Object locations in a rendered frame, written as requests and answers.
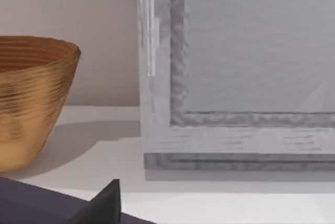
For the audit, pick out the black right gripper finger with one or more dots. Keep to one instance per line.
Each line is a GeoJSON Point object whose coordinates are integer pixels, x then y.
{"type": "Point", "coordinates": [108, 205]}

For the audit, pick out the dark flat block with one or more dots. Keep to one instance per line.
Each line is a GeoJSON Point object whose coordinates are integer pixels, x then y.
{"type": "Point", "coordinates": [34, 203]}

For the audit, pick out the brown wooden bowl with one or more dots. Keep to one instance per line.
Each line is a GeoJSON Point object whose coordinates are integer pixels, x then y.
{"type": "Point", "coordinates": [31, 98]}

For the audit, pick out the grey cabinet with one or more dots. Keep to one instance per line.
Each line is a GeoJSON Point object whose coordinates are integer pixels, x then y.
{"type": "Point", "coordinates": [235, 64]}

